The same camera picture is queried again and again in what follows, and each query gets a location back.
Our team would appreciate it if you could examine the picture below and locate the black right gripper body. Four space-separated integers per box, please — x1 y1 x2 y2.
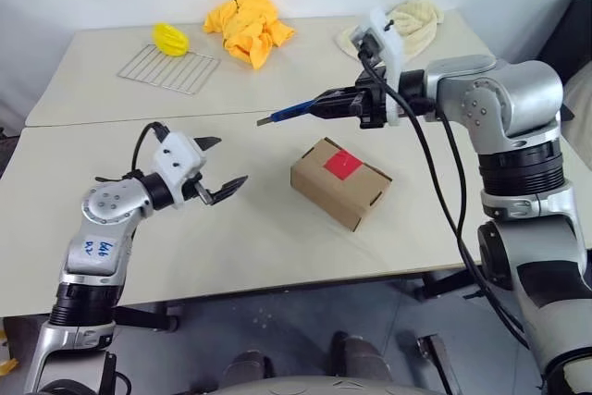
350 67 394 131

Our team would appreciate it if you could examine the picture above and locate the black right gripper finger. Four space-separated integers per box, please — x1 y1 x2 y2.
309 101 361 120
314 87 361 105

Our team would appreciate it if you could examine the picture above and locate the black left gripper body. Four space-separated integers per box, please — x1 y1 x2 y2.
181 171 214 207

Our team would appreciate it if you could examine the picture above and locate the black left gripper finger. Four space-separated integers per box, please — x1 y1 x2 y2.
193 136 223 152
205 175 250 207

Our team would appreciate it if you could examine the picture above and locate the blue utility knife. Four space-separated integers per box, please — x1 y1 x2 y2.
256 98 325 127

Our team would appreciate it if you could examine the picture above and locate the cardboard box with red tape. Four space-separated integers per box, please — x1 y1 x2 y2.
290 136 394 233

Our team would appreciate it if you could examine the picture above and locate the cream towel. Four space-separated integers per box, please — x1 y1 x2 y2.
335 0 446 63

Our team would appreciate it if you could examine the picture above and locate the yellow ridged plastic object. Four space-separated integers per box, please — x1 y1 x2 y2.
153 21 191 58

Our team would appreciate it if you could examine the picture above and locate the crumpled yellow cloth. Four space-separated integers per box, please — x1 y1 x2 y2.
203 0 296 71

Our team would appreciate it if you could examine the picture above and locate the black table leg with caster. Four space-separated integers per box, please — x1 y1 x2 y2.
115 304 179 334
413 269 487 302

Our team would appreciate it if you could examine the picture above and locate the dark brown rounded shape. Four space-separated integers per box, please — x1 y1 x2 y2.
330 330 394 382
221 351 274 380

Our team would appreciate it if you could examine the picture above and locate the cream cushion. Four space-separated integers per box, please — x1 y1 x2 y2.
560 68 592 146

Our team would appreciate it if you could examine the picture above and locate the grey rounded robot body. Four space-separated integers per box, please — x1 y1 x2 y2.
203 374 408 395

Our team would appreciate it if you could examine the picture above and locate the black chair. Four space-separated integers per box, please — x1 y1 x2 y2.
538 0 592 86

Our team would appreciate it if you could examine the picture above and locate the cardboard with yellow tape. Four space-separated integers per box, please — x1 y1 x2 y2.
0 318 19 376

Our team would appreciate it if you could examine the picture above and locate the dark metal foot plate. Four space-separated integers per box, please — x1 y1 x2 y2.
415 333 463 395

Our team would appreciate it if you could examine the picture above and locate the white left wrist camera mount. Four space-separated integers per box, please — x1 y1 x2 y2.
151 131 207 207

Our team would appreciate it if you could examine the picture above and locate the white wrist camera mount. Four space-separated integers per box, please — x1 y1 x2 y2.
353 6 408 128
151 131 207 207

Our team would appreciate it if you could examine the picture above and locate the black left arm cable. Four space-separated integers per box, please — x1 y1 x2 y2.
94 122 167 183

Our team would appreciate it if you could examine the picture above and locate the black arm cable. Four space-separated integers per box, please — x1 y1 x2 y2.
358 50 533 350
94 122 167 183

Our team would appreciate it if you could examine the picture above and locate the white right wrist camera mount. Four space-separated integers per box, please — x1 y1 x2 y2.
353 6 408 128

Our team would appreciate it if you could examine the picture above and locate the metal wire rack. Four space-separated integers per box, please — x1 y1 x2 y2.
116 43 220 96

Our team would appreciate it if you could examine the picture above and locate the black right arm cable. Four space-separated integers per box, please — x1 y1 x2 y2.
358 50 533 350

